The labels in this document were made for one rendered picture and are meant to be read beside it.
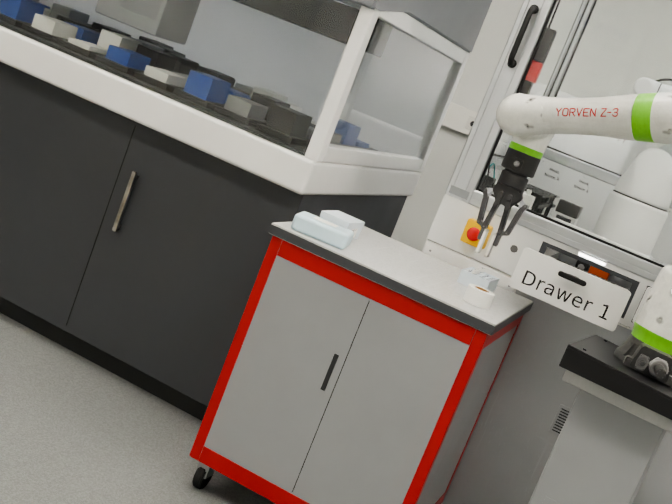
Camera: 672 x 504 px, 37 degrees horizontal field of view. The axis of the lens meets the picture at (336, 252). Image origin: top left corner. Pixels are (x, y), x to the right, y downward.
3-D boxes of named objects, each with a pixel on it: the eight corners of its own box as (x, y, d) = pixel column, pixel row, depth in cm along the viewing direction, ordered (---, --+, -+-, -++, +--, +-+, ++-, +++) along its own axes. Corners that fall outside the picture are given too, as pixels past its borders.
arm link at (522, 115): (643, 144, 245) (648, 98, 245) (628, 137, 236) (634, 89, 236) (505, 139, 265) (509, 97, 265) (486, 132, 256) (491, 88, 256)
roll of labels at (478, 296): (490, 311, 252) (496, 297, 252) (463, 301, 252) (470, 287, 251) (487, 305, 259) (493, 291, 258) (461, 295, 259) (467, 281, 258)
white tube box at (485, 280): (484, 294, 274) (490, 281, 273) (456, 281, 276) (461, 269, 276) (494, 291, 285) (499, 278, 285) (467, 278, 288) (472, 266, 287)
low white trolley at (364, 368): (377, 600, 253) (496, 324, 239) (172, 484, 271) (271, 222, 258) (434, 529, 307) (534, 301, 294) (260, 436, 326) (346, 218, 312)
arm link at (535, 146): (571, 113, 269) (535, 100, 275) (554, 105, 259) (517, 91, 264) (550, 162, 272) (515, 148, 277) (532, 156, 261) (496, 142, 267)
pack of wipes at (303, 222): (349, 246, 266) (355, 231, 265) (343, 251, 256) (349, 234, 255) (297, 225, 267) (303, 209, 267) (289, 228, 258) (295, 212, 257)
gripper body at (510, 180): (498, 166, 269) (485, 199, 270) (528, 178, 266) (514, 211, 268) (504, 167, 276) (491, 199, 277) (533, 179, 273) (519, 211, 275)
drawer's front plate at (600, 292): (613, 332, 256) (631, 292, 254) (507, 285, 264) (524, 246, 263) (614, 331, 258) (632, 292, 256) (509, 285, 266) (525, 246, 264)
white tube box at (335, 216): (342, 240, 271) (350, 222, 270) (314, 228, 273) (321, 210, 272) (358, 239, 283) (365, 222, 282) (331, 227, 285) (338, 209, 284)
